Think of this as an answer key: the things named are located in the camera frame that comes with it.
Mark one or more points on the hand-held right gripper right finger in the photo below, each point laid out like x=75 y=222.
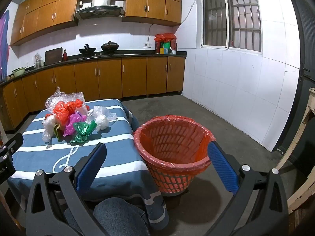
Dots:
x=222 y=167

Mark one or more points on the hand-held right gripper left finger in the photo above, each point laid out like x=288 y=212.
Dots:
x=91 y=167

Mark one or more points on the bright green plastic bag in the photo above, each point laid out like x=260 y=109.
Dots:
x=82 y=131

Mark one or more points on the small white plastic bag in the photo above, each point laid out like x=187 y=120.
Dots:
x=101 y=124

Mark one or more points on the purple plastic bag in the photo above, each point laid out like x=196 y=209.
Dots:
x=72 y=124

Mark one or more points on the olive green plastic bag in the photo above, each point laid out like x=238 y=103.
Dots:
x=57 y=131

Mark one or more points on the plastic mesh waste basket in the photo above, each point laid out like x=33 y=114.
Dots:
x=172 y=184

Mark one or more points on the long white plastic bag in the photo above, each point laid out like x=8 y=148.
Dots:
x=49 y=126

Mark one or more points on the clear plastic bag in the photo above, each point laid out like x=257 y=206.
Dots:
x=104 y=111

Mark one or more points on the knotted red plastic bag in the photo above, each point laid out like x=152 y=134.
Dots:
x=66 y=110

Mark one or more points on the clear bubble wrap sheet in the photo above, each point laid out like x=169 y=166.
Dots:
x=71 y=97

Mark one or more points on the blue white striped tablecloth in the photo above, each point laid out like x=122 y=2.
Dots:
x=110 y=152

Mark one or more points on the person's leg in jeans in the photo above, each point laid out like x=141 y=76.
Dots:
x=118 y=216

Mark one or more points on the wooden base cabinets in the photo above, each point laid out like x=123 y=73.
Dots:
x=110 y=78

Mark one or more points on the green basin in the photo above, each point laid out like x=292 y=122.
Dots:
x=18 y=72

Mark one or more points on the red bottle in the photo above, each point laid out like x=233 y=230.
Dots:
x=65 y=56

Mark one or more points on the dark cutting board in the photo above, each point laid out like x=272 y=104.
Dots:
x=53 y=56

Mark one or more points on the black wok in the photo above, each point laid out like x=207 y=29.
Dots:
x=87 y=51

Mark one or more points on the black kitchen countertop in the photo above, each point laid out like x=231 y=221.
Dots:
x=137 y=54

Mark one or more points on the black pot with lid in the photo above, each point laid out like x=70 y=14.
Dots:
x=110 y=46

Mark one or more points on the green box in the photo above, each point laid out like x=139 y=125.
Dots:
x=166 y=48

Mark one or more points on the red bag on counter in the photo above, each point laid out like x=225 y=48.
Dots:
x=166 y=37

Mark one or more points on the dark door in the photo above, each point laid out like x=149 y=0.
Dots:
x=305 y=41

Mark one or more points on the barred window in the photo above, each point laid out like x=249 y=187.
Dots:
x=231 y=17

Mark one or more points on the steel range hood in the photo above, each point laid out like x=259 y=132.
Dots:
x=101 y=8

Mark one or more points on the cream wooden frame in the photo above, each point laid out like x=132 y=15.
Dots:
x=291 y=150

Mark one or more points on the wall outlet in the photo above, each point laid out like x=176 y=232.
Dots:
x=147 y=45

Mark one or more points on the wooden wall cabinets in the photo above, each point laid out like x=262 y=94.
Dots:
x=49 y=12

